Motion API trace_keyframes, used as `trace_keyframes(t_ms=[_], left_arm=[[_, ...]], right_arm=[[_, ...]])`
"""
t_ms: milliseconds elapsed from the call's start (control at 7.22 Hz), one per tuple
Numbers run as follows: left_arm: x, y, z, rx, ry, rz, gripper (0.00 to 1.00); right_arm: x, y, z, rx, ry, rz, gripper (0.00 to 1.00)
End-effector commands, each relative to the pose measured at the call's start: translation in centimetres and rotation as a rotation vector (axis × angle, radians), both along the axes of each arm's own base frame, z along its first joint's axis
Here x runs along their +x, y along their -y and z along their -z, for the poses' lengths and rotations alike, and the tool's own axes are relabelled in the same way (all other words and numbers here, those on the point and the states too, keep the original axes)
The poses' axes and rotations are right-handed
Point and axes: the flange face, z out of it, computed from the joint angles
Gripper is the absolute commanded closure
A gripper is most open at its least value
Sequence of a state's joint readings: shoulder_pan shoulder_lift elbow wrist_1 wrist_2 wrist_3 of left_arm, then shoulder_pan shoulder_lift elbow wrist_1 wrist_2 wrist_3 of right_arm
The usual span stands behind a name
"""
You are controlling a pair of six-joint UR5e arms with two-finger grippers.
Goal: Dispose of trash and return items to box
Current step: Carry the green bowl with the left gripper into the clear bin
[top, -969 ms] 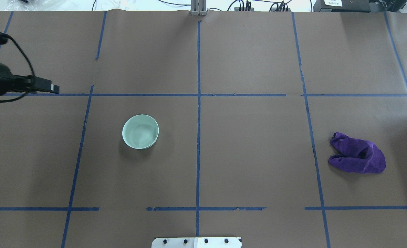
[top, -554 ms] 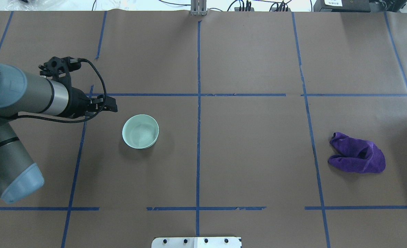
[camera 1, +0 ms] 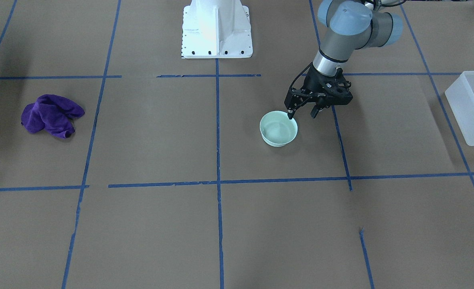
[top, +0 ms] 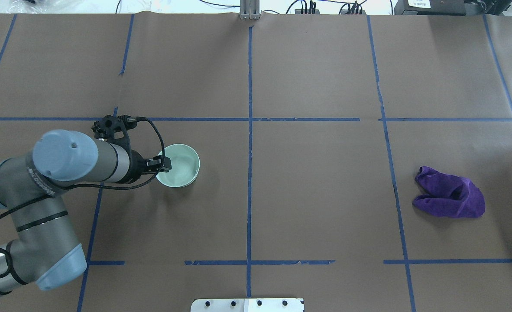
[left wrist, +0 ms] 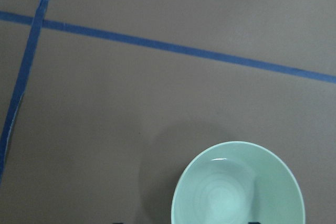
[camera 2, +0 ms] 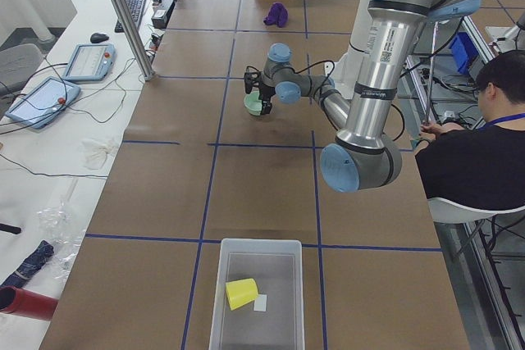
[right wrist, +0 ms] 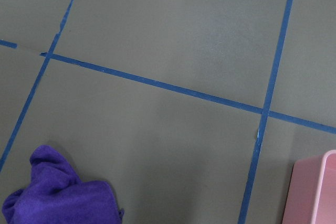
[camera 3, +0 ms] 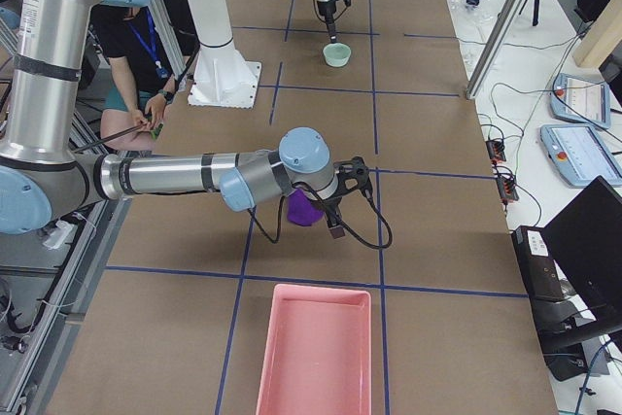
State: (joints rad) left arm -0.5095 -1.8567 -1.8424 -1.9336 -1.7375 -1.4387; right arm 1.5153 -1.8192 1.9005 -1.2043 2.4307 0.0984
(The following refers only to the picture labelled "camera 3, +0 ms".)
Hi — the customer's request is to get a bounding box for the mint green bowl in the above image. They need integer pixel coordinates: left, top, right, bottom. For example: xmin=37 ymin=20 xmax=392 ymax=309
xmin=323 ymin=43 xmax=352 ymax=68

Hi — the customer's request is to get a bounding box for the upper teach pendant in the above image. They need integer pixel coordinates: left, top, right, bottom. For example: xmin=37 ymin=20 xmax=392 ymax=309
xmin=550 ymin=73 xmax=611 ymax=130

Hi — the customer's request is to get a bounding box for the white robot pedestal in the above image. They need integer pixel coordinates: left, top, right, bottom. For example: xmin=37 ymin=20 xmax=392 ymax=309
xmin=188 ymin=0 xmax=261 ymax=109

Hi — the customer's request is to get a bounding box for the lower teach pendant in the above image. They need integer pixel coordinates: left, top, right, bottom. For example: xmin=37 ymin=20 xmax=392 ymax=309
xmin=539 ymin=123 xmax=621 ymax=188

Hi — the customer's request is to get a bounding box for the purple cloth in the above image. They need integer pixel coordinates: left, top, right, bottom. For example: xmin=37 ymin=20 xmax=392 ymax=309
xmin=287 ymin=190 xmax=324 ymax=226

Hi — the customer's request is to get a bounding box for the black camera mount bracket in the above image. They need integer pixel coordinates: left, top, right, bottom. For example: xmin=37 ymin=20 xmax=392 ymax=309
xmin=334 ymin=156 xmax=373 ymax=201

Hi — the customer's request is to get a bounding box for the person's hand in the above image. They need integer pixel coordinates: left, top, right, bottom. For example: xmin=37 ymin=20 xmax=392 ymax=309
xmin=127 ymin=94 xmax=167 ymax=131

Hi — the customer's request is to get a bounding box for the black tripod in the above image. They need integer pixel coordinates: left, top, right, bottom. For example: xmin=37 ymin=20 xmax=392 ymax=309
xmin=518 ymin=0 xmax=540 ymax=26

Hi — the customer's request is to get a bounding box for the teach pendant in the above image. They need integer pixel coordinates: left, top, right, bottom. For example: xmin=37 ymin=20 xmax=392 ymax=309
xmin=539 ymin=123 xmax=621 ymax=188
xmin=550 ymin=73 xmax=611 ymax=130

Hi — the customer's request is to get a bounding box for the aluminium frame post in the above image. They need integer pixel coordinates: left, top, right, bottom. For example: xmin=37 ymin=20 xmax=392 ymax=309
xmin=466 ymin=0 xmax=526 ymax=100

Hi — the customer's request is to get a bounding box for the wooden board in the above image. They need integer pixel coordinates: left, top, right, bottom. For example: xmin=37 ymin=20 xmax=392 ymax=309
xmin=573 ymin=0 xmax=621 ymax=68

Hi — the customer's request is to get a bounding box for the orange connector block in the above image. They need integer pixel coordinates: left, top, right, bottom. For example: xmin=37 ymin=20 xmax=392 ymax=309
xmin=496 ymin=173 xmax=519 ymax=204
xmin=486 ymin=139 xmax=506 ymax=165

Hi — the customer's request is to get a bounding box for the upper orange connector block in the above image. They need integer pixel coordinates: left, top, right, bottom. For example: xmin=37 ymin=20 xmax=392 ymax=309
xmin=486 ymin=139 xmax=506 ymax=165

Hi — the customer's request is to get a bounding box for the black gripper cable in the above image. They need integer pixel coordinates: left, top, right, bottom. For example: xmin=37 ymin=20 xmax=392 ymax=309
xmin=245 ymin=181 xmax=394 ymax=251

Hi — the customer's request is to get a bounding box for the white power strip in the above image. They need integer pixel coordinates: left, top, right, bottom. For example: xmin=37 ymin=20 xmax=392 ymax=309
xmin=43 ymin=220 xmax=75 ymax=250

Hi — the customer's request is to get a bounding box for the black electronics box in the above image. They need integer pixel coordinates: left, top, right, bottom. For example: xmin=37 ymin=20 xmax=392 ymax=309
xmin=511 ymin=225 xmax=564 ymax=302

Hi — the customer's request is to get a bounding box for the seated person in black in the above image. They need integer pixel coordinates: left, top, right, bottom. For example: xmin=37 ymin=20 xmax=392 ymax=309
xmin=90 ymin=4 xmax=176 ymax=152

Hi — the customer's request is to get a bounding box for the pink plastic tray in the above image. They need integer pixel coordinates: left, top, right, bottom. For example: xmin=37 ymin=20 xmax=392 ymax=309
xmin=256 ymin=284 xmax=372 ymax=414

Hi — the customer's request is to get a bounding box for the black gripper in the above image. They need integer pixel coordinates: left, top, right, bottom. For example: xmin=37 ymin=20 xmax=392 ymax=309
xmin=318 ymin=189 xmax=348 ymax=239
xmin=316 ymin=0 xmax=337 ymax=44

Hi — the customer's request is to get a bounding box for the black monitor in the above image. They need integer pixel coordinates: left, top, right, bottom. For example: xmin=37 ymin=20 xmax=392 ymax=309
xmin=541 ymin=176 xmax=621 ymax=312

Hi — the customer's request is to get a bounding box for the lower orange connector block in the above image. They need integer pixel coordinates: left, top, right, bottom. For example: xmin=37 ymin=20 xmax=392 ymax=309
xmin=496 ymin=173 xmax=519 ymax=204

